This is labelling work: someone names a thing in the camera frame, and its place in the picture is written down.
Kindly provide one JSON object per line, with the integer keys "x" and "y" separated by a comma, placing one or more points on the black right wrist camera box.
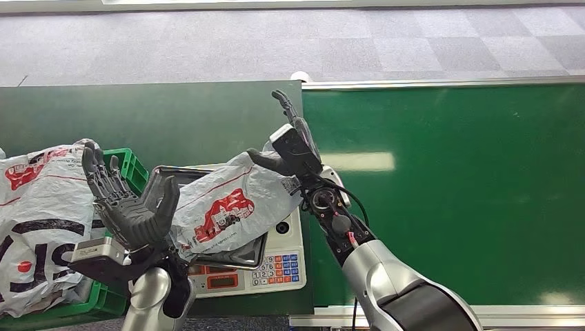
{"x": 294, "y": 151}

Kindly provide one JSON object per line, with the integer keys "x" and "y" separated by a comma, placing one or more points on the white conveyor roller end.
{"x": 301, "y": 76}

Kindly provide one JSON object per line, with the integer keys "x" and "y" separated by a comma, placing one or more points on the white electronic weighing scale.
{"x": 283, "y": 270}

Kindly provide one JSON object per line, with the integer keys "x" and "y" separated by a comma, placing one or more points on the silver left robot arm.
{"x": 151, "y": 292}

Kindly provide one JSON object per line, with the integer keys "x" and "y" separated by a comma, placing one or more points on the steel scale tray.
{"x": 242, "y": 257}

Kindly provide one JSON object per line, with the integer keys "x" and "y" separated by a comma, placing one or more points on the green conveyor belt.
{"x": 457, "y": 182}

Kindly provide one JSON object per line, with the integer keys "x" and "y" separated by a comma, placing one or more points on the aluminium conveyor side rail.
{"x": 525, "y": 316}
{"x": 434, "y": 83}

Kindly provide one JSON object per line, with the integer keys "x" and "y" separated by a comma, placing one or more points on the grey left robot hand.
{"x": 132, "y": 214}

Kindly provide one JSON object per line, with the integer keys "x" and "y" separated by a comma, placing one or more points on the grey mailer package red print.
{"x": 228, "y": 205}

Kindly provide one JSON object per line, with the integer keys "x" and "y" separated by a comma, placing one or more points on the large white mailer black letters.
{"x": 41, "y": 205}

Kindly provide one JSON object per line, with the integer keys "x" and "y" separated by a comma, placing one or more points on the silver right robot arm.
{"x": 388, "y": 278}

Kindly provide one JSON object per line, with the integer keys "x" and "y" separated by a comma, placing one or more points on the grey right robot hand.
{"x": 265, "y": 161}

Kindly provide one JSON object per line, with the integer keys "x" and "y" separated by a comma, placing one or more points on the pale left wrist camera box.
{"x": 96, "y": 250}

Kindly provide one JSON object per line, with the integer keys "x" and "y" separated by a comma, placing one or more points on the green plastic crate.
{"x": 110, "y": 302}

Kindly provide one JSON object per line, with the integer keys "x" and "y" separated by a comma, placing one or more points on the grey mailer package black print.
{"x": 84, "y": 287}

